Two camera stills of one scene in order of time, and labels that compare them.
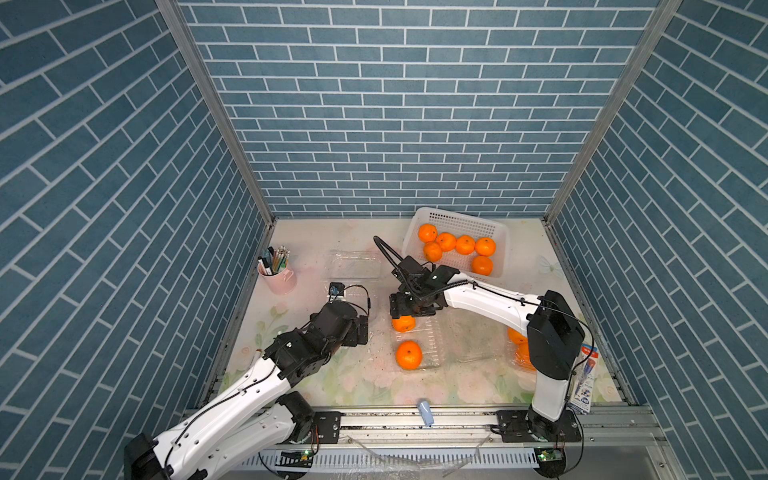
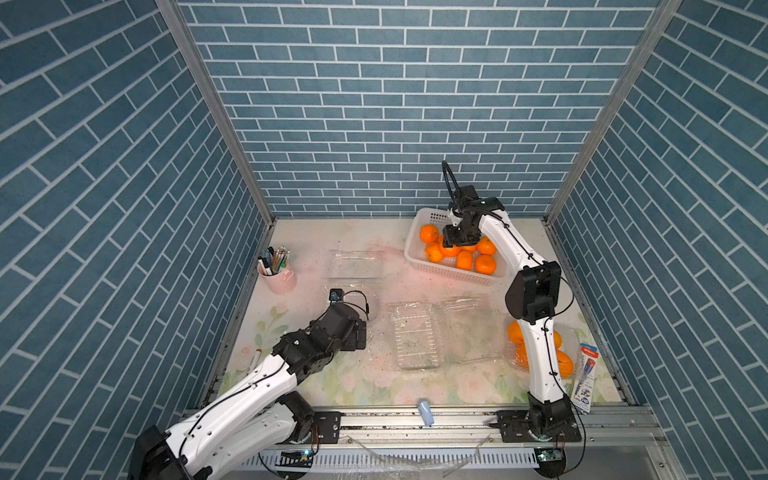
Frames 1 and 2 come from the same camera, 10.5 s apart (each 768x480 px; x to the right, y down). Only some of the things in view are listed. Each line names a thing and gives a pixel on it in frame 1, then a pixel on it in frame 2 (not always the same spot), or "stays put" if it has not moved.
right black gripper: x=396 y=302 to x=449 y=241
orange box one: x=481 y=265 stays put
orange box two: x=432 y=251 stays put
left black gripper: x=354 y=338 stays put
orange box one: x=427 y=232 stays put
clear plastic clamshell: x=447 y=338 stays put
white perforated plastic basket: x=458 y=223 stays put
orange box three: x=409 y=355 to x=448 y=251
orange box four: x=405 y=323 to x=464 y=260
